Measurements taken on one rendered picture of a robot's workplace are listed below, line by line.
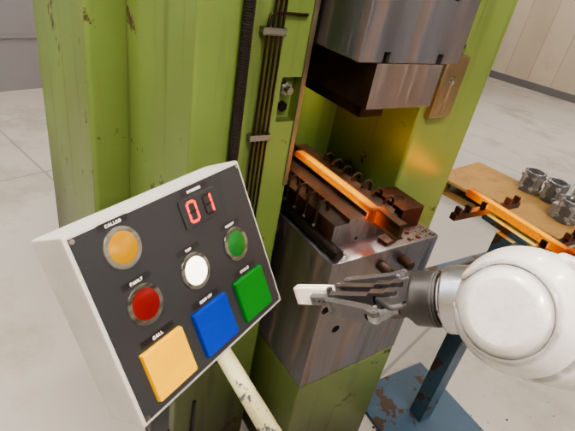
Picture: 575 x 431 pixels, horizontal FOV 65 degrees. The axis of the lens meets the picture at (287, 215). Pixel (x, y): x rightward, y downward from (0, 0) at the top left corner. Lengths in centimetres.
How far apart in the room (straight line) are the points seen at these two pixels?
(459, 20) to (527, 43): 826
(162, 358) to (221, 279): 16
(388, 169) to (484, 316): 108
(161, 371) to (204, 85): 52
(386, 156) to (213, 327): 87
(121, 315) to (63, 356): 145
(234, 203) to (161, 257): 18
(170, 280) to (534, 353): 48
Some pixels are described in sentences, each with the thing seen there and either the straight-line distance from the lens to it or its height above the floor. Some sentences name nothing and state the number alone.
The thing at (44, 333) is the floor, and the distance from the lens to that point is 218.
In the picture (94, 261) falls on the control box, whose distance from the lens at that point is 62.
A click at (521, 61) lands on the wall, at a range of 936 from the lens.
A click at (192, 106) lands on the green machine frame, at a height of 124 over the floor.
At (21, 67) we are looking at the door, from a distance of 483.
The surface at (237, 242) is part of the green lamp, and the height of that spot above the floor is 109.
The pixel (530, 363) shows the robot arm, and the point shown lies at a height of 131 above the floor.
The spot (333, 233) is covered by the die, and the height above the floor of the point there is 96.
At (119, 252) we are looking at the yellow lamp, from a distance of 63.
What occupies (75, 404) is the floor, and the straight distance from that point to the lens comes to 193.
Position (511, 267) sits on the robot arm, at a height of 136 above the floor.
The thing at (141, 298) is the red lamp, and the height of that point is 110.
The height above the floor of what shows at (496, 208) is 95.
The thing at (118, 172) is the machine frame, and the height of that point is 88.
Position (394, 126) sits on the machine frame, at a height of 112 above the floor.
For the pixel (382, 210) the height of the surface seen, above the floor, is 102.
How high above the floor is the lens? 154
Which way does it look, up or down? 31 degrees down
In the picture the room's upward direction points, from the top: 11 degrees clockwise
